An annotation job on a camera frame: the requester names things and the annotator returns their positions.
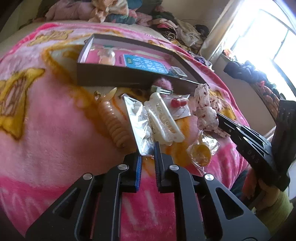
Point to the pile of pink floral bedding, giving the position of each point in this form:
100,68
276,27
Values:
124,12

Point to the clear bag with trinket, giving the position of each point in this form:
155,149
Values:
106,55

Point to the dark garment on windowsill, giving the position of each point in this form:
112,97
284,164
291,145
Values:
248,73

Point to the white large hair claw clip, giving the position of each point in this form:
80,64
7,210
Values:
164,128

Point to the red ball earrings card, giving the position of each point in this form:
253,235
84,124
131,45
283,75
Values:
178,106

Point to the pink cartoon bear blanket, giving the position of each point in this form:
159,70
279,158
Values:
52,133

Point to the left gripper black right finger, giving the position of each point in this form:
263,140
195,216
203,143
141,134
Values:
205,209

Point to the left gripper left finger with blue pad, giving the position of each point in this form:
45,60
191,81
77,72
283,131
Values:
90,208

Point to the cream curtain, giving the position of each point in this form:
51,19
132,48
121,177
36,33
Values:
213,45

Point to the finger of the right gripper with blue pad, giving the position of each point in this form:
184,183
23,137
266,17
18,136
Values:
236,130

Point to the window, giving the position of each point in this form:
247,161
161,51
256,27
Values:
262,34

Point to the pile of clothes right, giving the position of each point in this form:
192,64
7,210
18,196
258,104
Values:
186,36

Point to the small grey clip pack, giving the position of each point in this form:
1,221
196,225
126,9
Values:
177,72

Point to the sheer dotted ribbon bow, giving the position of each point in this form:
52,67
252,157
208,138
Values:
206,111

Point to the peach spiral hair clip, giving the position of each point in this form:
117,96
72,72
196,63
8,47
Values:
118,133

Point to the blue booklet in box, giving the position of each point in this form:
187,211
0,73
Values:
141,63

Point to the yellow hoop earrings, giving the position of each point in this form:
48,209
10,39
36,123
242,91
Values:
202,151

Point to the pink fluffy pompom hair clip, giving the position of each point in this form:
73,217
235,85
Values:
162,86

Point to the shallow dark cardboard box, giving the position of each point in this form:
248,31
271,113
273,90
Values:
90,73

